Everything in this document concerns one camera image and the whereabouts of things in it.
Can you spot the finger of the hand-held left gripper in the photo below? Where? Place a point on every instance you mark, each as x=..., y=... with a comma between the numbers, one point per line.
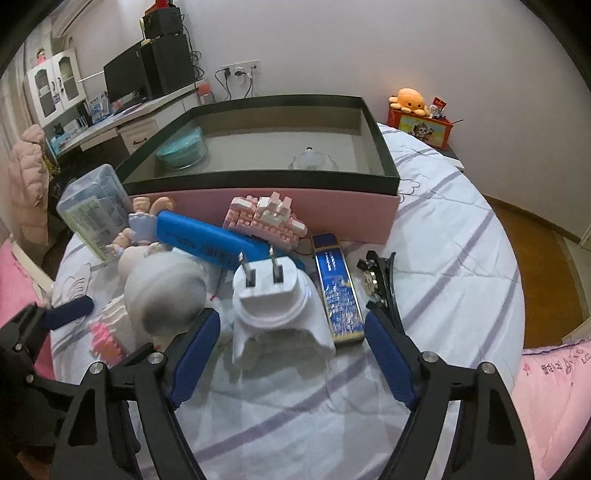
x=69, y=311

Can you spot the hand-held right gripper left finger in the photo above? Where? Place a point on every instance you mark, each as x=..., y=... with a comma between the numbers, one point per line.
x=194, y=355

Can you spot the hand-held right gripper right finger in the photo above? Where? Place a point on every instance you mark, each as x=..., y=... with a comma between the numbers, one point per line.
x=392, y=364

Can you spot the small pink white block model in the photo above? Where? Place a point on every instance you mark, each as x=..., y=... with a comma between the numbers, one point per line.
x=111, y=332

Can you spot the white-haired doll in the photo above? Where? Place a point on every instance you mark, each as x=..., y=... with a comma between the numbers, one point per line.
x=161, y=290

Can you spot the black hair clip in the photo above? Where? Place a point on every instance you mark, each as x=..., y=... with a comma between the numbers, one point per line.
x=385, y=286

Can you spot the blue rectangular tin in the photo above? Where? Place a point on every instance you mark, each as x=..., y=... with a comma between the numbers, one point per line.
x=337, y=295

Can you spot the white plug adapter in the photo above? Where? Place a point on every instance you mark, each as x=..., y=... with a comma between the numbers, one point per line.
x=272, y=309

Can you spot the clear plastic storage box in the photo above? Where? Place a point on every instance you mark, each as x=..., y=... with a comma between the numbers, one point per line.
x=90, y=207

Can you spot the blue rectangular case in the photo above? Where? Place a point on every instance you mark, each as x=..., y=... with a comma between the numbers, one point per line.
x=194, y=237

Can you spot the pink box with black rim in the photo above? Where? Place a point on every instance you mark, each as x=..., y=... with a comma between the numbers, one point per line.
x=323, y=214

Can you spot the pink puffer jacket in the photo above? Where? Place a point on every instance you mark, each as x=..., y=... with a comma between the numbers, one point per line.
x=30, y=184

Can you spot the pink building block house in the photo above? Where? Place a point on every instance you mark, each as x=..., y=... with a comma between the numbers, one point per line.
x=268, y=219

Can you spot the pink embroidered blanket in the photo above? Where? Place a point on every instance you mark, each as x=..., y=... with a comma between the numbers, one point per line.
x=554, y=406

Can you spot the teal round container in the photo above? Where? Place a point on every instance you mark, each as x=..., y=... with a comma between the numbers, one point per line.
x=182, y=147

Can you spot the white desk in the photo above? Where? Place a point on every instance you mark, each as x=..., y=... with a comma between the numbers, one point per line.
x=138, y=120

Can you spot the blue white boxes on desk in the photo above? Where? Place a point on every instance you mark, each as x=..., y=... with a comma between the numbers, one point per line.
x=98, y=108

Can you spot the dark nightstand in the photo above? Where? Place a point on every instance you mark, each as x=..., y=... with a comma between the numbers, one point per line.
x=452, y=154

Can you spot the white glass-door cabinet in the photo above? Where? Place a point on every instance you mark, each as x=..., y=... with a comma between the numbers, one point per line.
x=53, y=87

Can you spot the red printed box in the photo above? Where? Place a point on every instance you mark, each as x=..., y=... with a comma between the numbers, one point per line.
x=420, y=129

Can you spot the black computer monitor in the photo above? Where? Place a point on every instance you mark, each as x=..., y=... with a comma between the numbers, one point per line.
x=124, y=76

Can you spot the orange cup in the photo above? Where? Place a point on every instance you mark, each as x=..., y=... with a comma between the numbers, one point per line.
x=205, y=92

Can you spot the small red white figurines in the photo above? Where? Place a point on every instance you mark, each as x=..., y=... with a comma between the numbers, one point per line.
x=438, y=107

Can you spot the orange octopus plush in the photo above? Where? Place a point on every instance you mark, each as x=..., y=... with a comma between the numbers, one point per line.
x=408, y=99

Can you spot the black computer tower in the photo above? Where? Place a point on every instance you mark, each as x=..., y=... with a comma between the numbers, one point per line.
x=171, y=64

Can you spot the black box on tower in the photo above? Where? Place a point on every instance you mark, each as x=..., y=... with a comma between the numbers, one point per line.
x=161, y=23

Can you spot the white wall outlet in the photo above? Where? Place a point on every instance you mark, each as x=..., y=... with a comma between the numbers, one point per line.
x=240, y=69

